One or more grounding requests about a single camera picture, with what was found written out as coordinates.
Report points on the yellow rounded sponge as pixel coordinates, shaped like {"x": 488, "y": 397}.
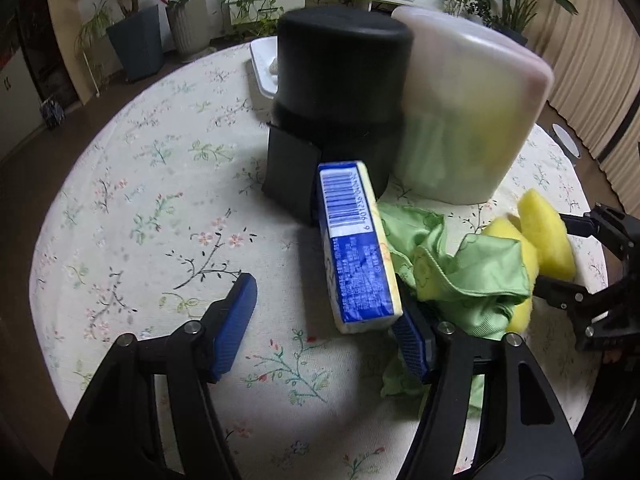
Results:
{"x": 547, "y": 235}

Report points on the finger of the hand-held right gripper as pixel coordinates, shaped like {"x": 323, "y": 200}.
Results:
{"x": 605, "y": 222}
{"x": 560, "y": 294}

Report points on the green cloth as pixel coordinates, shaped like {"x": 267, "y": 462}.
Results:
{"x": 465, "y": 280}

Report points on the small spindly green plant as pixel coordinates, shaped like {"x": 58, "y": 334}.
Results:
{"x": 92, "y": 35}

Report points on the round table floral tablecloth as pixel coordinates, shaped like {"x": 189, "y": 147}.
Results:
{"x": 150, "y": 210}

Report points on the black cylindrical container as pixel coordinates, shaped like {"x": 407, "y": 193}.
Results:
{"x": 345, "y": 85}

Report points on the large-leaf plant in grey pot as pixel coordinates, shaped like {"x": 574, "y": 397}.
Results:
{"x": 520, "y": 0}

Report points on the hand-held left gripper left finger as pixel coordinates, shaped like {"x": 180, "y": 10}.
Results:
{"x": 232, "y": 330}

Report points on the translucent plastic storage container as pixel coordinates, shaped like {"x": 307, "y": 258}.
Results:
{"x": 470, "y": 120}

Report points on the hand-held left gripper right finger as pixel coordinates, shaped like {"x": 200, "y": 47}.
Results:
{"x": 412, "y": 345}

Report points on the small blue toy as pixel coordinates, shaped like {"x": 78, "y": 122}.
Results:
{"x": 52, "y": 114}

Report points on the white plastic tray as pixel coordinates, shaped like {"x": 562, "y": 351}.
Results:
{"x": 262, "y": 67}

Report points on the dark glass display cabinet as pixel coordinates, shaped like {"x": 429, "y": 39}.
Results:
{"x": 45, "y": 35}

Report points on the blue white packaged sponge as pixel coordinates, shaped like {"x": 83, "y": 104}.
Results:
{"x": 355, "y": 250}

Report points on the plant in white ribbed pot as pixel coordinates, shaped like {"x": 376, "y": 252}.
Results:
{"x": 189, "y": 25}

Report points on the small leafy plant white pot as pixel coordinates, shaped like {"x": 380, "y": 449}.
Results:
{"x": 462, "y": 2}

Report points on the tall plant in dark pot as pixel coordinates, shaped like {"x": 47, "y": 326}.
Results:
{"x": 135, "y": 40}

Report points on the beige curtain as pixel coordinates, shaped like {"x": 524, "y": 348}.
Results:
{"x": 600, "y": 60}

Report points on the grey trash bin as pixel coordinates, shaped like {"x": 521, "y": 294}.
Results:
{"x": 566, "y": 140}

